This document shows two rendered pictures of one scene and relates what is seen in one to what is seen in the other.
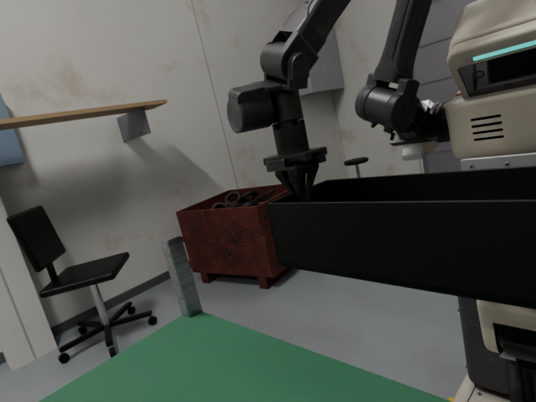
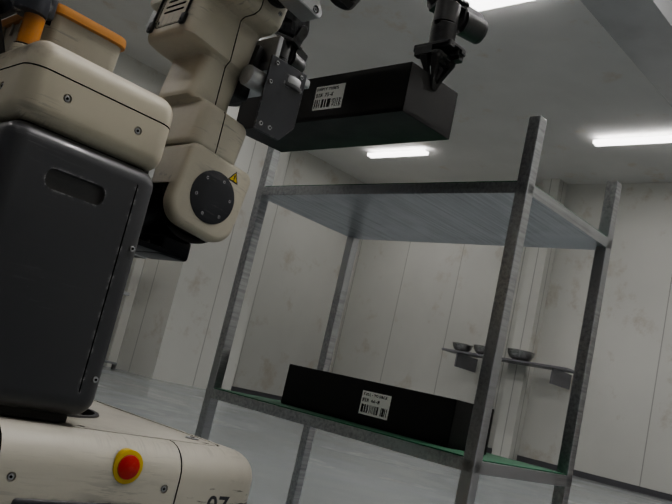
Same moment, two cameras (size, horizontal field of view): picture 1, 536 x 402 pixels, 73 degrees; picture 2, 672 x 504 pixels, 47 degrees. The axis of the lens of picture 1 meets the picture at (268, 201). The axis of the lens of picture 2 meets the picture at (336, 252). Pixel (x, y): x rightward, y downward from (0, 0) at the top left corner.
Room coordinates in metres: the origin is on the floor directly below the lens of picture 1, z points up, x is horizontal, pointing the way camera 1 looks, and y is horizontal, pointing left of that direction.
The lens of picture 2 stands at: (2.23, -0.25, 0.42)
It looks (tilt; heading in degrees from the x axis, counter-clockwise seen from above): 10 degrees up; 178
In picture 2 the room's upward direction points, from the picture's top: 13 degrees clockwise
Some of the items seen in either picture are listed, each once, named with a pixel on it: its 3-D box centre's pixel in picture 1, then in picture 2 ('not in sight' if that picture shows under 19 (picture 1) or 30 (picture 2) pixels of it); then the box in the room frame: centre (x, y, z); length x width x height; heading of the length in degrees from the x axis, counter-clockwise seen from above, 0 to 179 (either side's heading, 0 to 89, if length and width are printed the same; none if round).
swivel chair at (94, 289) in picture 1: (86, 272); not in sight; (2.53, 1.40, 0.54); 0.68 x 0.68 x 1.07
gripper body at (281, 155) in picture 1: (291, 142); (441, 40); (0.64, -0.06, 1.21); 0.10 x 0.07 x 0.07; 42
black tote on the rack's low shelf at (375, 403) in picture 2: not in sight; (380, 405); (0.17, 0.04, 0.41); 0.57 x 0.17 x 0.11; 43
